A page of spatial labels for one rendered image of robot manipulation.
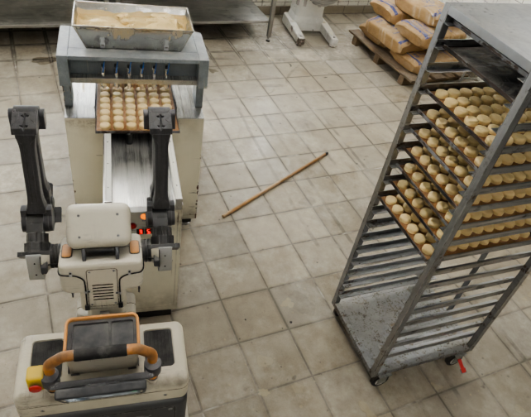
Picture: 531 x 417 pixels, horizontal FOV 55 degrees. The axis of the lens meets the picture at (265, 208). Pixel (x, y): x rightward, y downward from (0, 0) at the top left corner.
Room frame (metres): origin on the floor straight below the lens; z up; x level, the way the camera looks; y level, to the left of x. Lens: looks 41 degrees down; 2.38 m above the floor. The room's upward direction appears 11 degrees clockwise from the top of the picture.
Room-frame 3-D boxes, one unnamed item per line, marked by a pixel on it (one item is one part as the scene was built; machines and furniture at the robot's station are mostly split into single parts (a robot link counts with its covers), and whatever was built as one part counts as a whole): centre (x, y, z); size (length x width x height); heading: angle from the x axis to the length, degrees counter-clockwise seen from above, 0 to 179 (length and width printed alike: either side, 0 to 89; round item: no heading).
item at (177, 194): (2.56, 0.72, 0.87); 2.01 x 0.03 x 0.07; 21
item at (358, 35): (5.65, -1.20, 0.06); 1.20 x 0.80 x 0.11; 33
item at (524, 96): (1.48, -0.70, 0.97); 0.03 x 0.03 x 1.70; 27
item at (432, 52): (1.88, -0.49, 0.97); 0.03 x 0.03 x 1.70; 27
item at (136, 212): (1.59, 0.51, 0.77); 0.24 x 0.04 x 0.14; 111
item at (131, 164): (1.93, 0.64, 0.45); 0.70 x 0.34 x 0.90; 21
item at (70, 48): (2.40, 0.82, 1.01); 0.72 x 0.33 x 0.34; 111
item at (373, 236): (2.00, -0.78, 0.69); 0.64 x 0.03 x 0.03; 117
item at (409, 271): (2.00, -0.78, 0.33); 0.64 x 0.03 x 0.03; 117
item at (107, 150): (2.46, 0.99, 0.87); 2.01 x 0.03 x 0.07; 21
